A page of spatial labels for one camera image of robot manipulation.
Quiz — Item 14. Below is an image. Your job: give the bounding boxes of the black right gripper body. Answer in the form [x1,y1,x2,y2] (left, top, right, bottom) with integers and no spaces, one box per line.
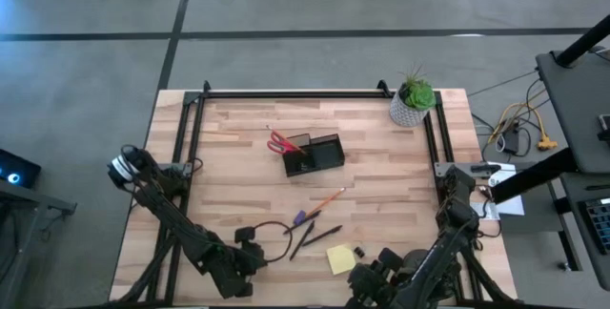
[345,260,399,309]

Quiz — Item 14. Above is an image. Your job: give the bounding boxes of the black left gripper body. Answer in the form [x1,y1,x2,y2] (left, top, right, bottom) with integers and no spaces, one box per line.
[204,241,269,277]

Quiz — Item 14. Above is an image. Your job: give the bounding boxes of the yellow sticky note pad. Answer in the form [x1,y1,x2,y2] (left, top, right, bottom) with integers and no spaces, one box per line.
[326,243,357,276]

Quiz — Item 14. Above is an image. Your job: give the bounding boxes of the black pen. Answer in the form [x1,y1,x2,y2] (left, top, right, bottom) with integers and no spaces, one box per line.
[289,219,316,261]
[301,224,344,248]
[283,209,323,236]

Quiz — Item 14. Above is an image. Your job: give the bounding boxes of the orange pencil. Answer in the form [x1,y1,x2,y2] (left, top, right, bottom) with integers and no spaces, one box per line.
[304,187,347,218]

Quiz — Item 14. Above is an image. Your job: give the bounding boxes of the red handled scissors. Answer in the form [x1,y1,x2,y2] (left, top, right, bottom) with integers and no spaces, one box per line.
[265,125,309,156]

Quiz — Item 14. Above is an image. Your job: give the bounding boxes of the black mesh desk organizer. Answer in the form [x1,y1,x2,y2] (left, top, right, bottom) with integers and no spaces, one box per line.
[281,132,346,178]

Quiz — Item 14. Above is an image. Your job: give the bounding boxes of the small white packet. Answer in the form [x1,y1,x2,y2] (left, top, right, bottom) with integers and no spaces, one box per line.
[469,202,502,222]

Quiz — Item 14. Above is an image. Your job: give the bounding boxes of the white paper sheet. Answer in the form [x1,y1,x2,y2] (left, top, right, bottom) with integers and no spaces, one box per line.
[485,160,526,217]

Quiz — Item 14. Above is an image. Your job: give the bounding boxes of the succulent in white pot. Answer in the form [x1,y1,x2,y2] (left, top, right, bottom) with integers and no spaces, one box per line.
[389,63,437,128]

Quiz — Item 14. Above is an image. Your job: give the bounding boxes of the black diagonal beam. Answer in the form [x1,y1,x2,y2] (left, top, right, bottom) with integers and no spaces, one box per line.
[490,146,580,205]

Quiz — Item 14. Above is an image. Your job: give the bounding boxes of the black power adapter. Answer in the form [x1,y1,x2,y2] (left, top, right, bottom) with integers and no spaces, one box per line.
[502,127,521,155]

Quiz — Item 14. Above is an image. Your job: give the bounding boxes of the grey metal stand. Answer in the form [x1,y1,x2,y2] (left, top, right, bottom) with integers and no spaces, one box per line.
[0,178,78,309]

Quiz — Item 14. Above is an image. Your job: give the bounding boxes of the black device with blue light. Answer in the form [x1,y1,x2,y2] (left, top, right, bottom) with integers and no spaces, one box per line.
[0,148,43,190]

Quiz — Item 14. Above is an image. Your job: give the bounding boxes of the computer keyboard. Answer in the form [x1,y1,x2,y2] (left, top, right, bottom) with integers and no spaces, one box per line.
[577,197,610,257]

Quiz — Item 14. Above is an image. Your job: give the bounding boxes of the grey side desk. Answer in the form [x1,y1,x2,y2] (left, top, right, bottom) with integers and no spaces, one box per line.
[536,47,610,291]

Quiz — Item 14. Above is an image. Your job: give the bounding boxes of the black pole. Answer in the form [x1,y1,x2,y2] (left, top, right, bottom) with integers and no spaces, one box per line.
[555,12,610,70]

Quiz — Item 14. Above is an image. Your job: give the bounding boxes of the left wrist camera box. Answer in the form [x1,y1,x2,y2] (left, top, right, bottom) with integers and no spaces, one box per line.
[233,226,257,245]

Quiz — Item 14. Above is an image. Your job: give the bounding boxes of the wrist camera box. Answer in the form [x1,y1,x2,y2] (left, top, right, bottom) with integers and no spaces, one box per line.
[233,226,257,245]
[378,246,405,272]

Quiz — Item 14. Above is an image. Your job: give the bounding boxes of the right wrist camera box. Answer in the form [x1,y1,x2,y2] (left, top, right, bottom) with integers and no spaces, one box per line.
[378,246,405,272]

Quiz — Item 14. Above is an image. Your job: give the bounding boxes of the black left camera cable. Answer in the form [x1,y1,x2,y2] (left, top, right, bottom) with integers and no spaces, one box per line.
[252,220,294,265]

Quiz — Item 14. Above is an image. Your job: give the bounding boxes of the black aluminium table frame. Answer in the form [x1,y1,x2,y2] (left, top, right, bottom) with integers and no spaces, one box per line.
[113,79,520,309]

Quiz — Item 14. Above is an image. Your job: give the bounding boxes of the yellow cable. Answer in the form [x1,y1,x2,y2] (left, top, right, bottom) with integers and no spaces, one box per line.
[486,101,559,154]

